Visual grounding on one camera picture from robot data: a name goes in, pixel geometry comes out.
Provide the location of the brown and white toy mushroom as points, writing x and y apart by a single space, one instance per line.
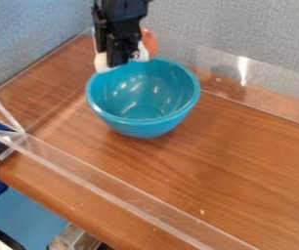
148 51

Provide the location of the clear acrylic barrier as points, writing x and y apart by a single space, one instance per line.
210 187

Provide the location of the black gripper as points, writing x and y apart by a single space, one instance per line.
117 33

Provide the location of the clear bracket under table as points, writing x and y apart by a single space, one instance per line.
73 239

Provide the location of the blue plastic bowl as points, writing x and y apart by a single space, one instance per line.
144 98

